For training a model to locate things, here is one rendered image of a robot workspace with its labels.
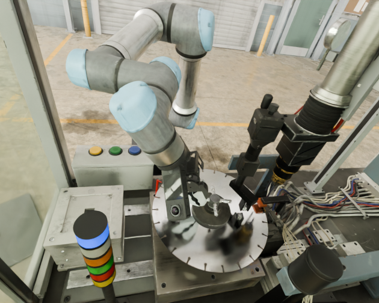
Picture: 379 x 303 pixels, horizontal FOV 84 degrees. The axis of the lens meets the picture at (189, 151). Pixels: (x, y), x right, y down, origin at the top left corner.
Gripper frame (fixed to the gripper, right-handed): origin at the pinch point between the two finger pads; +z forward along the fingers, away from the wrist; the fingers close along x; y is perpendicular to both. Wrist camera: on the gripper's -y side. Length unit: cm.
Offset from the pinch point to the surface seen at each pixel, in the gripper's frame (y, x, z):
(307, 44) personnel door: 683, -180, 335
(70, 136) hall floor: 112, 168, 45
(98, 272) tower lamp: -19.6, 10.5, -17.4
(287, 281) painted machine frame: -16.5, -18.4, 1.2
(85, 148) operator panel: 21.5, 43.7, -9.8
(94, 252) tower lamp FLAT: -18.1, 6.9, -23.3
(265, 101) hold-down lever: 14.5, -20.4, -17.5
